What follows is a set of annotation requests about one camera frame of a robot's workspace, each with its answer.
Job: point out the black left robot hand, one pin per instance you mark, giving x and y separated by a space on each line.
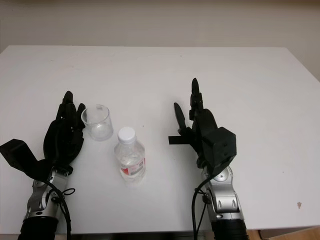
61 140

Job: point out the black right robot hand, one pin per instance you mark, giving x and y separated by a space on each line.
203 120

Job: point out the clear plastic cup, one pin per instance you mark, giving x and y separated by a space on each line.
98 125

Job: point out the clear water bottle white cap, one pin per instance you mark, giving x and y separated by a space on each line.
130 155

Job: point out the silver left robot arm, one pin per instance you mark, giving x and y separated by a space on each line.
41 200

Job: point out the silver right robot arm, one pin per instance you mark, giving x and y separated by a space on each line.
226 197

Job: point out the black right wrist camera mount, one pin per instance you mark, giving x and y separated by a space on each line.
220 147

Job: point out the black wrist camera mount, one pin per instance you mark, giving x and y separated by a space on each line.
220 147
18 155

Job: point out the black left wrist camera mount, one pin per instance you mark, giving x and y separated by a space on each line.
18 155

